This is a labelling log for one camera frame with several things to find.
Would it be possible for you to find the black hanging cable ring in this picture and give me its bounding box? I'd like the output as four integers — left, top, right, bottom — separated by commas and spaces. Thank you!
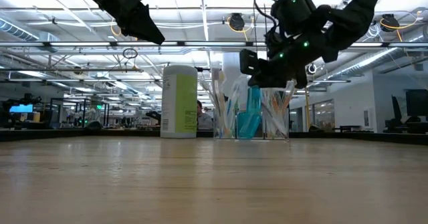
122, 47, 138, 60

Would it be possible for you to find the white green wipes canister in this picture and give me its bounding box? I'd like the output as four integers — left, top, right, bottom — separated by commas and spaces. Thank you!
160, 65, 199, 139

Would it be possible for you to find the black frame enclosure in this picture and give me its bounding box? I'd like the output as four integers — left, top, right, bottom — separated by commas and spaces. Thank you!
49, 98, 110, 128

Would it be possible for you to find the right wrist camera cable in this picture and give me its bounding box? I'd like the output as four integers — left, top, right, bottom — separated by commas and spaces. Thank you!
253, 0, 279, 51

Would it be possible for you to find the long ceiling light bar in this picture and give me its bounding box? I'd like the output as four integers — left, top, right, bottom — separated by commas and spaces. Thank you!
0, 40, 428, 48
6, 78, 352, 84

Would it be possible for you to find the black ceiling rail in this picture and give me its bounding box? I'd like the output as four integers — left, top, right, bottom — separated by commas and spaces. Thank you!
0, 68, 144, 74

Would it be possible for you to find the black computer monitor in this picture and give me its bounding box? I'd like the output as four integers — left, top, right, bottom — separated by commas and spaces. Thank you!
405, 89, 428, 118

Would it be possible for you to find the person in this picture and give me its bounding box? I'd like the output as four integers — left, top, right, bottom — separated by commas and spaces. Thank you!
196, 100, 214, 130

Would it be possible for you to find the white toothbrush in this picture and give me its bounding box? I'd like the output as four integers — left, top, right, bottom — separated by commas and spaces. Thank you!
199, 78, 221, 138

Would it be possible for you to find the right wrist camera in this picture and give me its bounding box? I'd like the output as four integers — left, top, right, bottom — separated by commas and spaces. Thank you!
265, 29, 286, 60

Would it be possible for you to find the blue-lit computer monitor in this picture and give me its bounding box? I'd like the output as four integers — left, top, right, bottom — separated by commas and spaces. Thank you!
9, 104, 34, 114

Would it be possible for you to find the clear acrylic organizer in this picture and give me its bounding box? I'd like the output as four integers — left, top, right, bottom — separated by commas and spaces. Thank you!
212, 86, 290, 141

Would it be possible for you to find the large ceiling cable reel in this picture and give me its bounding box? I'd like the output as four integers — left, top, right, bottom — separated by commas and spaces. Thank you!
380, 13, 401, 33
228, 12, 247, 33

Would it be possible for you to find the black dome object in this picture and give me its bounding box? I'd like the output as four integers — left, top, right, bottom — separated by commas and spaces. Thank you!
83, 120, 104, 134

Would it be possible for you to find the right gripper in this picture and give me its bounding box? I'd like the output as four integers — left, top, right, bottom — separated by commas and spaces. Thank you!
239, 29, 338, 90

